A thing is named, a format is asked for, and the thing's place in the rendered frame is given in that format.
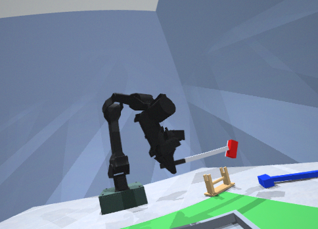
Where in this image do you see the blue golf putter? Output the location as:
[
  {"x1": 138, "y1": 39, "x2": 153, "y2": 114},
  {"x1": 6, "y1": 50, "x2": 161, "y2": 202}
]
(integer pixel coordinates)
[{"x1": 258, "y1": 170, "x2": 318, "y2": 188}]

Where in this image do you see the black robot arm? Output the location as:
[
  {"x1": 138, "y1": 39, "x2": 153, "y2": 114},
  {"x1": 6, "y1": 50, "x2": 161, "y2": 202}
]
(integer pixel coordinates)
[{"x1": 102, "y1": 93, "x2": 185, "y2": 192}]

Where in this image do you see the green rectangular mat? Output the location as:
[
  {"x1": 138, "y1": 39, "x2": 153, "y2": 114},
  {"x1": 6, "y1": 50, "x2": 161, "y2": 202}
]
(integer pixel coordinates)
[{"x1": 121, "y1": 191, "x2": 318, "y2": 229}]

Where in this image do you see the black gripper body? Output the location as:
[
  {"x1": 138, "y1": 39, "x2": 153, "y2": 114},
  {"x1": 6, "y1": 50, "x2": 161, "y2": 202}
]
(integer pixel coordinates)
[{"x1": 144, "y1": 125, "x2": 181, "y2": 157}]

